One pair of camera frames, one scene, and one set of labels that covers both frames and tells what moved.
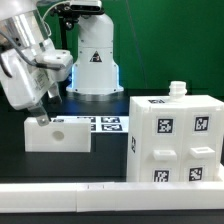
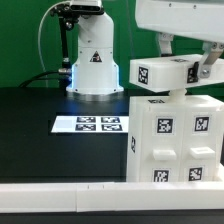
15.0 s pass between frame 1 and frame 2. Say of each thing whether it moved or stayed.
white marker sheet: stayed
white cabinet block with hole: moved
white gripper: moved
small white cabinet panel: stayed
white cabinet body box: stayed
